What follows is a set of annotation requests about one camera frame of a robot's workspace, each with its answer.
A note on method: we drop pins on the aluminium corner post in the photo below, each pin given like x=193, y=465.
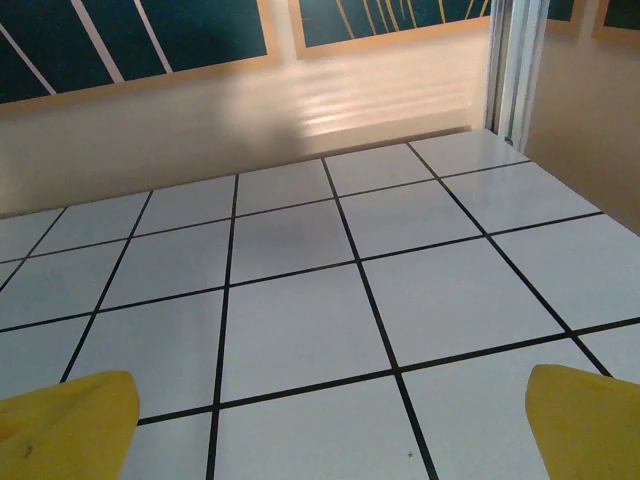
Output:
x=515, y=75

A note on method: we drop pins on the wall panel pink flowers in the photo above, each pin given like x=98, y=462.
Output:
x=200, y=30

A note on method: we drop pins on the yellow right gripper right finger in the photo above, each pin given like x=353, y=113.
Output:
x=590, y=430

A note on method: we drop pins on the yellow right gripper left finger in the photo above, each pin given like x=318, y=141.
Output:
x=65, y=430

